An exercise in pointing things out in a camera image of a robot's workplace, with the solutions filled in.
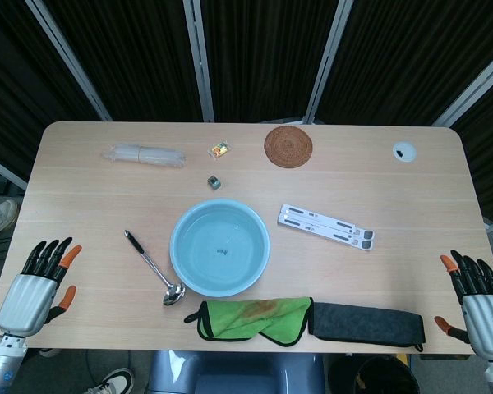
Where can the clear plastic bag roll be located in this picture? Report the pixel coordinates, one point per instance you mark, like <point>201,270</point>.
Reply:
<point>144,155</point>

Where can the grey partition frame post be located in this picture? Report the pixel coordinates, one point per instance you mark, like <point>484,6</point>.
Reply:
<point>199,61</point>
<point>70,61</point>
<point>472,90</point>
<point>326,61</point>

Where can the small yellow snack packet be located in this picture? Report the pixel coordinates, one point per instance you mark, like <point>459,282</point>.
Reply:
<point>218,148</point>

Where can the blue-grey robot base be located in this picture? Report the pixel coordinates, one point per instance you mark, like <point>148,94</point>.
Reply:
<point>234,373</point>

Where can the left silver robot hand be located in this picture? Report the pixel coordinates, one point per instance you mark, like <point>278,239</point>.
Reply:
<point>24,299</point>

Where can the black waste bin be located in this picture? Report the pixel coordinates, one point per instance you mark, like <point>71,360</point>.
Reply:
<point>374,375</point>

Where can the round woven rattan coaster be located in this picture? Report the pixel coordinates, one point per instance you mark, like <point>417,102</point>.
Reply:
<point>288,146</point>

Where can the light blue bowl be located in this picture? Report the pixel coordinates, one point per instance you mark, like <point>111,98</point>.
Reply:
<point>220,247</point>

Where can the small grey metal cube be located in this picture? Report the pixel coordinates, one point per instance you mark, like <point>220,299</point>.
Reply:
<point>214,182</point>

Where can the white sneaker with black trim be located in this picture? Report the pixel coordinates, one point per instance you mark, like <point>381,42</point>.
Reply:
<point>111,381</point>

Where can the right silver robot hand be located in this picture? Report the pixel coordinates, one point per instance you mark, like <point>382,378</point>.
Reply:
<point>482,312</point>

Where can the white folding laptop stand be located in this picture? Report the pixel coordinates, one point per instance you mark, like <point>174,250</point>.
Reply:
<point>326,225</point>

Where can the beige sneaker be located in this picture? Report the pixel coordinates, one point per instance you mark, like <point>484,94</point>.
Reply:
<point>0,217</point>

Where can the green microfiber cloth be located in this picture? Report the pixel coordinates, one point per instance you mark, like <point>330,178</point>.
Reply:
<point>250,318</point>

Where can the dark grey cloth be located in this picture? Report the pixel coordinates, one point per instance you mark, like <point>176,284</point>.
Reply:
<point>367,324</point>

